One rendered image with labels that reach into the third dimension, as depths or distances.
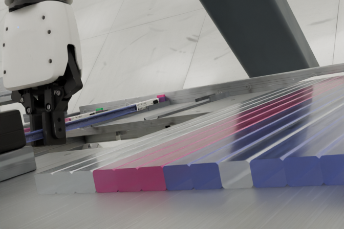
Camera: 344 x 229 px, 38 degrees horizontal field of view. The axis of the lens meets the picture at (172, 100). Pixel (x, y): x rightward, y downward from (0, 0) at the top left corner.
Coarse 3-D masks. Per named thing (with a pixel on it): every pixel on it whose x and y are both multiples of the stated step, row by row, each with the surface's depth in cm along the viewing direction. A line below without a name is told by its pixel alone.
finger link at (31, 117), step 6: (24, 102) 63; (36, 102) 64; (36, 108) 62; (42, 108) 63; (30, 114) 62; (36, 114) 62; (30, 120) 62; (36, 120) 62; (30, 126) 62; (36, 126) 62; (36, 144) 61; (42, 144) 62
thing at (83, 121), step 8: (104, 112) 70; (112, 112) 71; (120, 112) 73; (128, 112) 74; (72, 120) 66; (80, 120) 66; (88, 120) 67; (96, 120) 68; (104, 120) 70; (40, 128) 62; (72, 128) 65; (32, 136) 59; (40, 136) 60
